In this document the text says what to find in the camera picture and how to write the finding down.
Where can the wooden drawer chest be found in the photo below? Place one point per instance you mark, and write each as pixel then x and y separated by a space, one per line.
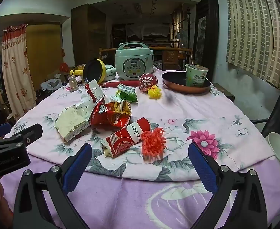
pixel 170 59

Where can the yellow saucepan with black inside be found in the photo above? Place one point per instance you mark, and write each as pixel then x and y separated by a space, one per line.
pixel 93 71

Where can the wooden chair frame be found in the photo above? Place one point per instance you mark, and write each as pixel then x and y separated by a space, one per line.
pixel 173 49

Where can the pale paper pad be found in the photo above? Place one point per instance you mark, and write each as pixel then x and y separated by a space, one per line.
pixel 70 121

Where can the white printed plastic bag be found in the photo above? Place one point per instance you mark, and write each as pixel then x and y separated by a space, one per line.
pixel 50 84

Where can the dark wooden wardrobe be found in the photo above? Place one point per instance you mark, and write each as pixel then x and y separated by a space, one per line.
pixel 87 33

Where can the red hanging ornament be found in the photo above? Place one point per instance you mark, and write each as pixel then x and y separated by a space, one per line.
pixel 63 67

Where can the pink floral blanket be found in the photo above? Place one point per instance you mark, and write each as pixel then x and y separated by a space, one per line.
pixel 190 109

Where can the pale green rice cooker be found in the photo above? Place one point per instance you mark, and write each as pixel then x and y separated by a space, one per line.
pixel 134 64

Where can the green snack wrapper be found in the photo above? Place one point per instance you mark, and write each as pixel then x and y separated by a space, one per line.
pixel 126 95

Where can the orange frilly pompom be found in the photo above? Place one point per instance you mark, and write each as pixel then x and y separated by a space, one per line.
pixel 153 143

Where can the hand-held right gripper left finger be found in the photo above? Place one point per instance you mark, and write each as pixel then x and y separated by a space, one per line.
pixel 77 167

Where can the green instant noodle cup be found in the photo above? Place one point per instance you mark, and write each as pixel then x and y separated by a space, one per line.
pixel 196 77

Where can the copper frying pan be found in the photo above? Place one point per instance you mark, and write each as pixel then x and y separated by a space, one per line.
pixel 173 85

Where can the yellow wooden cabinet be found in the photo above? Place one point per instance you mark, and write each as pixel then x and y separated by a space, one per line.
pixel 44 52

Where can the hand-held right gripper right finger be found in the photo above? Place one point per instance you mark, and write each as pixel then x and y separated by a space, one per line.
pixel 202 167

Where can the purple patterned blanket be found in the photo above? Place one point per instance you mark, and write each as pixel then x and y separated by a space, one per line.
pixel 130 200

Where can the person's left hand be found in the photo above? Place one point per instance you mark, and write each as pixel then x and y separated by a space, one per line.
pixel 1 195

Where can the red floral ladle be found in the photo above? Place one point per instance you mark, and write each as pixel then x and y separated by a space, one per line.
pixel 147 82

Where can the checked curtain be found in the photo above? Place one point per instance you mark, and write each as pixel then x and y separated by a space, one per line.
pixel 257 33

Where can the dark framed scroll painting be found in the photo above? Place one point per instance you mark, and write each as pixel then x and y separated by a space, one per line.
pixel 205 33

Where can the floral curtain with red trim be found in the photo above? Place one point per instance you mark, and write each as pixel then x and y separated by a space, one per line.
pixel 15 71

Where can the red snack bag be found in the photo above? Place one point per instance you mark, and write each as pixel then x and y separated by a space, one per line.
pixel 113 114

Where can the red white crushed wrapper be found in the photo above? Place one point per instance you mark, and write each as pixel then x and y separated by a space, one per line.
pixel 123 138

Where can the white green ceramic pot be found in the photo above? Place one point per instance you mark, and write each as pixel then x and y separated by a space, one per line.
pixel 110 72

